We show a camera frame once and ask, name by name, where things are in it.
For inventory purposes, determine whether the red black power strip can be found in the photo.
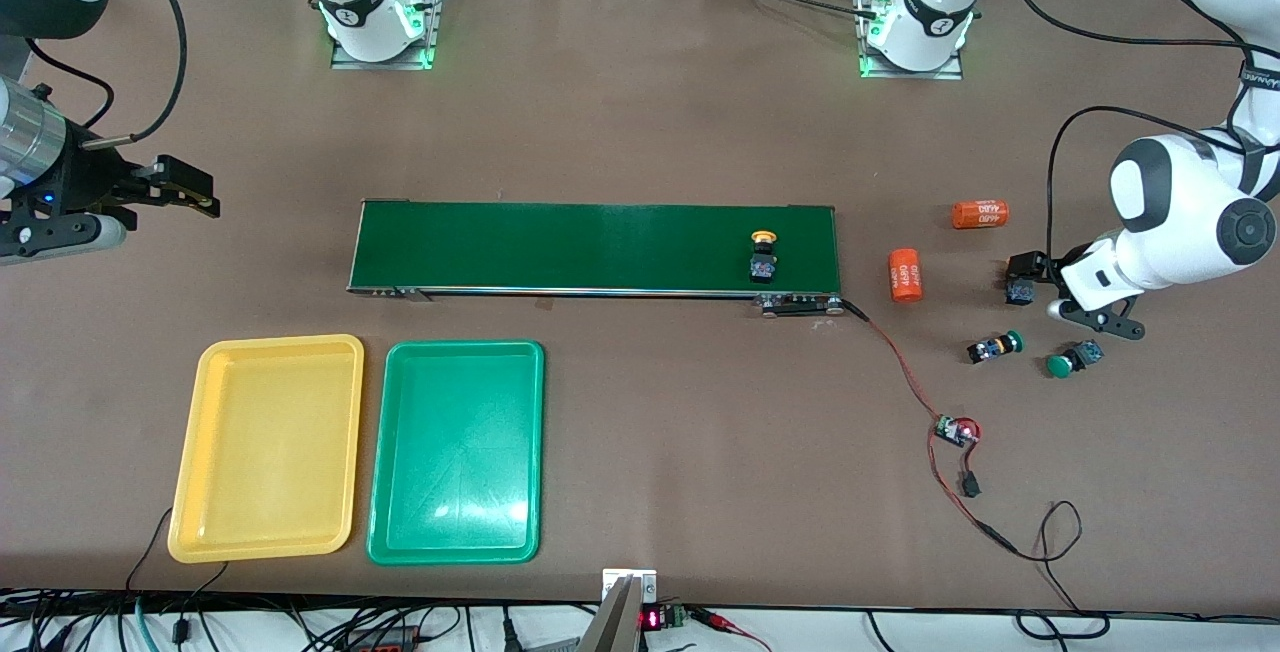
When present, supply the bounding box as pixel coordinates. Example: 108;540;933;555
345;622;421;652

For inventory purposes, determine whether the green push button switch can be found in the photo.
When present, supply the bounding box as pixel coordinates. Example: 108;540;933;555
1046;338;1105;379
966;330;1026;365

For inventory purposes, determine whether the yellow plastic tray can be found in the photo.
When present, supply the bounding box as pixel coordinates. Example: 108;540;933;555
167;334;366;565

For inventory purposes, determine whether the thin black cable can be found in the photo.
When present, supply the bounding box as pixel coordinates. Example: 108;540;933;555
125;507;231;652

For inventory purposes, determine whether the green plastic tray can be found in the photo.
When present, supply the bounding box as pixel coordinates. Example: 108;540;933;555
366;339;546;567

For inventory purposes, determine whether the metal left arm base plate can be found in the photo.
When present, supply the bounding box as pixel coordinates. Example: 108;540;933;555
858;0;966;81

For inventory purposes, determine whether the green conveyor belt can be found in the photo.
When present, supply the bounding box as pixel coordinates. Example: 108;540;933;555
346;198;847;319

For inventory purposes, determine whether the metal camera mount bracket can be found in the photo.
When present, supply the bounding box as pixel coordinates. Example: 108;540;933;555
578;569;659;652

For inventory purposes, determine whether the orange cylindrical battery cell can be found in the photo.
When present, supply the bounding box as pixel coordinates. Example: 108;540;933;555
889;248;923;303
950;199;1010;230

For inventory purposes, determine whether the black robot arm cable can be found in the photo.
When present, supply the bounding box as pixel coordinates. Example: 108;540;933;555
25;0;191;145
1000;0;1280;263

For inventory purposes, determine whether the red clip lead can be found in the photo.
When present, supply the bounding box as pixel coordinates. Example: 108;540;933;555
690;607;776;652

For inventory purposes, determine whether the black looped cable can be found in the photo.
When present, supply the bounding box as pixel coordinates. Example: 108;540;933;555
1015;610;1111;641

